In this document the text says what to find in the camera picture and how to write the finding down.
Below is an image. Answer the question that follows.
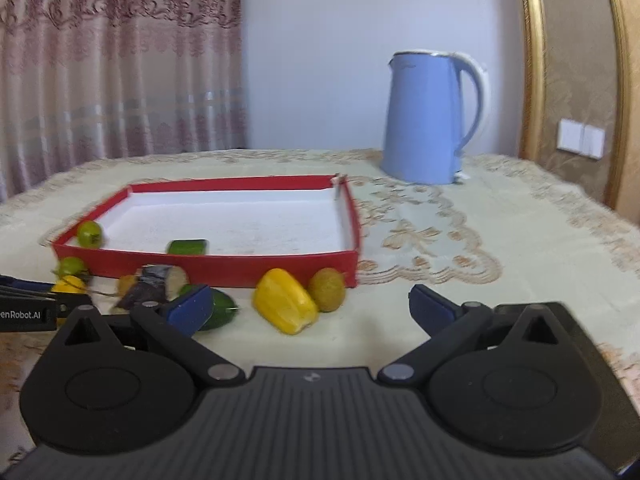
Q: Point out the purple eggplant piece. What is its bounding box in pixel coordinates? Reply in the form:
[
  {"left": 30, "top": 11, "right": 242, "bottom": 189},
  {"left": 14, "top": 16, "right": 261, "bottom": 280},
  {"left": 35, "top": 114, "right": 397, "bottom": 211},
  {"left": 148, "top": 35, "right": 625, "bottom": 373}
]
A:
[{"left": 114, "top": 264, "right": 190, "bottom": 312}]

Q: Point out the blue electric kettle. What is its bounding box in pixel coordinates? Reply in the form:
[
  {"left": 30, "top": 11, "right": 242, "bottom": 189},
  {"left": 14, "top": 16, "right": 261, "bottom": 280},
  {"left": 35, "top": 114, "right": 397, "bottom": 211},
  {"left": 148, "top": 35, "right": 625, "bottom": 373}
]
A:
[{"left": 380, "top": 50, "right": 490, "bottom": 186}]

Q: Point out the white wall switch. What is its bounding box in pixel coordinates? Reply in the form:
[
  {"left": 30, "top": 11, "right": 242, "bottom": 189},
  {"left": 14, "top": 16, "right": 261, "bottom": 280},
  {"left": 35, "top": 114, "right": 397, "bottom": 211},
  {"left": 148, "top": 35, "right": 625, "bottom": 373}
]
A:
[{"left": 557, "top": 118, "right": 606, "bottom": 160}]

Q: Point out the red shallow cardboard box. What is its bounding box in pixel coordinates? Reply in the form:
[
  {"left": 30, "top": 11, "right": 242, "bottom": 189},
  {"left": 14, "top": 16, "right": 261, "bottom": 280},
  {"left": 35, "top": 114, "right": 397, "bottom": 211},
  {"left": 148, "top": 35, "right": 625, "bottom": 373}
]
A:
[{"left": 52, "top": 175, "right": 362, "bottom": 289}]

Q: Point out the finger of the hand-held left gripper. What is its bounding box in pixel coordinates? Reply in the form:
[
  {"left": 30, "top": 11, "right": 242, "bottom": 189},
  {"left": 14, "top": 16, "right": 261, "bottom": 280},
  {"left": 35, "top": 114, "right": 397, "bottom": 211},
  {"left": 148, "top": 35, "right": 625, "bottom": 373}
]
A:
[
  {"left": 55, "top": 293, "right": 95, "bottom": 319},
  {"left": 0, "top": 275, "right": 55, "bottom": 297}
]

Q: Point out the brown round fruit with stem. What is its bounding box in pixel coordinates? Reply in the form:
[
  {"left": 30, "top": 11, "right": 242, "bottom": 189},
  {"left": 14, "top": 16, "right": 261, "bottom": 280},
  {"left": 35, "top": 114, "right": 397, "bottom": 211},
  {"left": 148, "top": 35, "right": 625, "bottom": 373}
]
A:
[{"left": 307, "top": 267, "right": 348, "bottom": 313}]

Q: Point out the yellow bell pepper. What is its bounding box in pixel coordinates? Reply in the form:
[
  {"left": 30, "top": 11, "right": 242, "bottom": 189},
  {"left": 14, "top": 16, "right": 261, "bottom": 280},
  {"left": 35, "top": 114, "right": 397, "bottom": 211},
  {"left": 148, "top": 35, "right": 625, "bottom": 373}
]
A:
[{"left": 251, "top": 268, "right": 320, "bottom": 335}]

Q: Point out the light green cucumber piece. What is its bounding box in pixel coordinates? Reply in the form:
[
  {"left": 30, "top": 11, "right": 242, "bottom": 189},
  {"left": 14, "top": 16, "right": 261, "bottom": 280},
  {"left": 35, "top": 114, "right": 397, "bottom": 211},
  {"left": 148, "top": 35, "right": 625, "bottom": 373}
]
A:
[{"left": 167, "top": 239, "right": 209, "bottom": 257}]

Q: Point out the pink patterned curtain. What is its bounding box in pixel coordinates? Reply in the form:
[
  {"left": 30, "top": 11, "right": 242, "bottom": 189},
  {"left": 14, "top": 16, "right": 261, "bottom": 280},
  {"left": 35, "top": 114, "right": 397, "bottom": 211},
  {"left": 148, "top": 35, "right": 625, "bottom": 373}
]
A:
[{"left": 0, "top": 0, "right": 248, "bottom": 202}]

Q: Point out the green pear-shaped fruit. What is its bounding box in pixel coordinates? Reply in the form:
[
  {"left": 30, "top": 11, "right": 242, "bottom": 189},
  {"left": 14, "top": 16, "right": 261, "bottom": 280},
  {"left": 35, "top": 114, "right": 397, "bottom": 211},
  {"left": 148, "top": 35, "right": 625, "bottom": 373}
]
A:
[{"left": 179, "top": 284, "right": 240, "bottom": 331}]

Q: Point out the yellow lemon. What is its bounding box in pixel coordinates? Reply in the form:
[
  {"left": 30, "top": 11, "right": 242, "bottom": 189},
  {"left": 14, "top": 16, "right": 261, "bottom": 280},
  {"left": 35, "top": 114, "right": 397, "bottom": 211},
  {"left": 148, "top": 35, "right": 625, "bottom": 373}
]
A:
[{"left": 51, "top": 277, "right": 89, "bottom": 295}]

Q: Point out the green round fruit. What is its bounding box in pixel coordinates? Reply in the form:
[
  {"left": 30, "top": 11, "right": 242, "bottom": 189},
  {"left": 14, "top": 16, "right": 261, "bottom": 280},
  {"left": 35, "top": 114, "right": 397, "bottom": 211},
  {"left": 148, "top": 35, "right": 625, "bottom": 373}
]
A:
[
  {"left": 76, "top": 220, "right": 105, "bottom": 249},
  {"left": 56, "top": 256, "right": 90, "bottom": 279}
]

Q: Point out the cream embroidered tablecloth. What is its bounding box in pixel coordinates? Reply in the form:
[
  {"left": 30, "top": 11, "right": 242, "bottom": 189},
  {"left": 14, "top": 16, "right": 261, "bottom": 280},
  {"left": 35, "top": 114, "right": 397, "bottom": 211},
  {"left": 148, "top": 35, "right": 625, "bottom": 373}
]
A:
[{"left": 0, "top": 149, "right": 640, "bottom": 480}]

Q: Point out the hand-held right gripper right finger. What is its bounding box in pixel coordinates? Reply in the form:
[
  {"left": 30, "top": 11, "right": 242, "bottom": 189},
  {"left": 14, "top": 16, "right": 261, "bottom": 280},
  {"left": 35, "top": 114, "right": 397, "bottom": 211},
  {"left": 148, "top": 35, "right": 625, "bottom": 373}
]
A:
[{"left": 377, "top": 284, "right": 571, "bottom": 386}]

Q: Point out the gold wall frame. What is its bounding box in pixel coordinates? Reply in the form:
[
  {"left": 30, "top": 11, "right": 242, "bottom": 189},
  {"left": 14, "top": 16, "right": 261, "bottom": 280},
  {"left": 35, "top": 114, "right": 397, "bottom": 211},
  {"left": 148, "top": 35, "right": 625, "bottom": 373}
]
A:
[{"left": 514, "top": 0, "right": 640, "bottom": 211}]

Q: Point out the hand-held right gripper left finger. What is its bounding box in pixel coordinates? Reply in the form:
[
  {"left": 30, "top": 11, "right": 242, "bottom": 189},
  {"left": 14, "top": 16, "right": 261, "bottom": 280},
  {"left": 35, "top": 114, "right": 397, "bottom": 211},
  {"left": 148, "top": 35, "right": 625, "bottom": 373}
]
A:
[{"left": 57, "top": 284, "right": 247, "bottom": 387}]

